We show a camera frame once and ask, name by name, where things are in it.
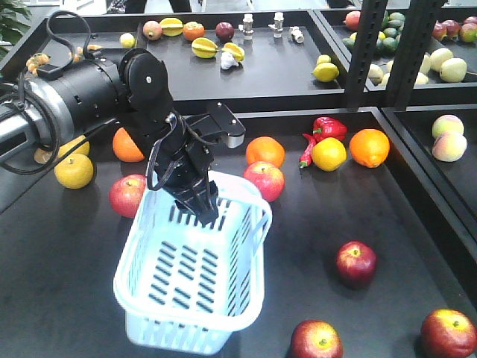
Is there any pink red apple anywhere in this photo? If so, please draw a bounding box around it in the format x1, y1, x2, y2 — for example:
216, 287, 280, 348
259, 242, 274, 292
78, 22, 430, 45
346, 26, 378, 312
243, 161, 285, 202

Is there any black rear tray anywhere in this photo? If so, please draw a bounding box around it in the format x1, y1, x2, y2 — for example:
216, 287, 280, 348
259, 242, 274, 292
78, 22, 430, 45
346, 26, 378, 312
1, 10, 349, 114

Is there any orange with navel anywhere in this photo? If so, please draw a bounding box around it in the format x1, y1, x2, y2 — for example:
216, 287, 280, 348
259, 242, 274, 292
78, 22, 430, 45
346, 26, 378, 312
350, 128, 390, 168

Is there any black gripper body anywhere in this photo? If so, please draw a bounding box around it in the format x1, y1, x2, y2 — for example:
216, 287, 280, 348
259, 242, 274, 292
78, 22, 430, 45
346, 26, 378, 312
147, 102, 245, 224

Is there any yellow starfruit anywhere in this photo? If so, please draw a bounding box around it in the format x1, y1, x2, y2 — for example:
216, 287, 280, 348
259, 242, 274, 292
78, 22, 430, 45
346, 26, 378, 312
191, 37, 218, 59

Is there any red bell pepper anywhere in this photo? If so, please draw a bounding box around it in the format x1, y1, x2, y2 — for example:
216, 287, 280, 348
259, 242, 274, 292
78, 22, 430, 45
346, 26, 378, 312
312, 116, 347, 142

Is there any orange behind pink apple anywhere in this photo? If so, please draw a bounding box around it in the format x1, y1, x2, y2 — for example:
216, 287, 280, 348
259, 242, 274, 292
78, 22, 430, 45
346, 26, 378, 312
245, 136, 285, 167

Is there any yellow lemon rear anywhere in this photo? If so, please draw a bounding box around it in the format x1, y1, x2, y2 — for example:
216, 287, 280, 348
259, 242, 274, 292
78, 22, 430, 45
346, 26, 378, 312
312, 63, 340, 83

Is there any orange mandarin left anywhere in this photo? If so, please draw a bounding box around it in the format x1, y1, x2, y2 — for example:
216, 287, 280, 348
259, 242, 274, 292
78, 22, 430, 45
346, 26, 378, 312
112, 128, 145, 163

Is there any yellow pear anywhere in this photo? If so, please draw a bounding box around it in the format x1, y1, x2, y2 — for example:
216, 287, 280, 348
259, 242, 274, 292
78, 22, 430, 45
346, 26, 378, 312
57, 134, 91, 158
54, 154, 94, 189

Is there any yellow lemon fruit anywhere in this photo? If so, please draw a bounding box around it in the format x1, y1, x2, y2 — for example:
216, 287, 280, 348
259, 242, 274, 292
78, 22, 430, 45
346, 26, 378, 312
312, 137, 347, 172

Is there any red chili pepper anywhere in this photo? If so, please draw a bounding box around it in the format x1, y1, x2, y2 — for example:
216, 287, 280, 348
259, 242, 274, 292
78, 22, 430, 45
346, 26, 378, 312
299, 133, 317, 169

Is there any black fruit tray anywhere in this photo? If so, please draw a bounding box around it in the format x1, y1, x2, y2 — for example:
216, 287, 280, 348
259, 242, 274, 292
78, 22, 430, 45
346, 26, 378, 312
1, 113, 476, 357

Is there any brown mushroom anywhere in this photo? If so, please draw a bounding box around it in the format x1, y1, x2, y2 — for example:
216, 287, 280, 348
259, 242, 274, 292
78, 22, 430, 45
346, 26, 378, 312
34, 148, 57, 165

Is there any white garlic bulb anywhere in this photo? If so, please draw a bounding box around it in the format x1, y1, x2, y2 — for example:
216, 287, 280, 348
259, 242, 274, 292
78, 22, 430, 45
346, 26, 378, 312
220, 52, 239, 70

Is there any dark red apple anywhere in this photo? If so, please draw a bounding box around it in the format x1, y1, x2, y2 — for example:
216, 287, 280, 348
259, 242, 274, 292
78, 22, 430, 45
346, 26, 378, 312
335, 241, 377, 289

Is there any light blue plastic basket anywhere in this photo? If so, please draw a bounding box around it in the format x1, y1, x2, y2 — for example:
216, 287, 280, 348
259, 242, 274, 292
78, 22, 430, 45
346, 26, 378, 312
113, 172, 272, 355

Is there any pink apple left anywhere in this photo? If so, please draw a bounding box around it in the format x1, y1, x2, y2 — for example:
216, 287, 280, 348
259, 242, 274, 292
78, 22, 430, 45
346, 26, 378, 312
109, 174, 146, 219

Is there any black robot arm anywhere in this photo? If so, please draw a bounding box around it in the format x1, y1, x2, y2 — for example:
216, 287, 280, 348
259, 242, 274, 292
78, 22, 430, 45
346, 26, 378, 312
1, 48, 245, 224

